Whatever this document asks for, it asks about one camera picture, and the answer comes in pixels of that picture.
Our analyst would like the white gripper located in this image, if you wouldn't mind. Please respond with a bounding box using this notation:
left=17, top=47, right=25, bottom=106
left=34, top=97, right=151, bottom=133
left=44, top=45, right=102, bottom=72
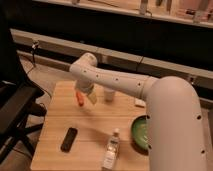
left=75, top=80, right=97, bottom=105

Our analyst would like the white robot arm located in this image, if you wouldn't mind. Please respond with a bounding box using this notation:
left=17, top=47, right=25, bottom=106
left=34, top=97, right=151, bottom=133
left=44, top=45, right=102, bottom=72
left=69, top=53, right=207, bottom=171

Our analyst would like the black remote control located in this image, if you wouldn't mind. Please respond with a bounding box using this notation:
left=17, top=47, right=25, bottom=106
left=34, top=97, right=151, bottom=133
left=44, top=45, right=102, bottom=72
left=60, top=127, right=78, bottom=153

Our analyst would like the wooden board table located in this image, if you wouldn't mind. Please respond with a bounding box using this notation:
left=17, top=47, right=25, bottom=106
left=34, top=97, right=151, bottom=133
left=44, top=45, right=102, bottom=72
left=31, top=81, right=149, bottom=171

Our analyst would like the white sponge block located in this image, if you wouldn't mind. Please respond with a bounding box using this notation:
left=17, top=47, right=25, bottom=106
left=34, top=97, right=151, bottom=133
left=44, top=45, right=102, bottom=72
left=134, top=98, right=146, bottom=107

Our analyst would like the clear plastic bottle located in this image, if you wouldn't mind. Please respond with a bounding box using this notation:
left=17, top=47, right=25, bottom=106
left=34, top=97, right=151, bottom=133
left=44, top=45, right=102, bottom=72
left=102, top=128, right=120, bottom=171

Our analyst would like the green bowl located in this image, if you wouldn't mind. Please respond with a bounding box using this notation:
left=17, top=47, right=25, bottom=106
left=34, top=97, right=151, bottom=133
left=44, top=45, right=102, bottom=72
left=130, top=116, right=148, bottom=153

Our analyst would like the black chair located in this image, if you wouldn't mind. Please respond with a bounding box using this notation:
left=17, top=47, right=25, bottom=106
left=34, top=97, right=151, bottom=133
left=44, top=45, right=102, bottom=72
left=0, top=5, right=47, bottom=164

